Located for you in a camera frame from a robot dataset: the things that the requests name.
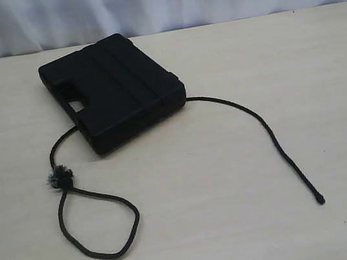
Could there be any black plastic carrying case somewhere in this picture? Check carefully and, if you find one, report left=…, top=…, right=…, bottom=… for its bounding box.
left=38, top=33, right=187, bottom=156

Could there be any black braided rope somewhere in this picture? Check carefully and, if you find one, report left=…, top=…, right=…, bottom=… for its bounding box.
left=35, top=79, right=329, bottom=260

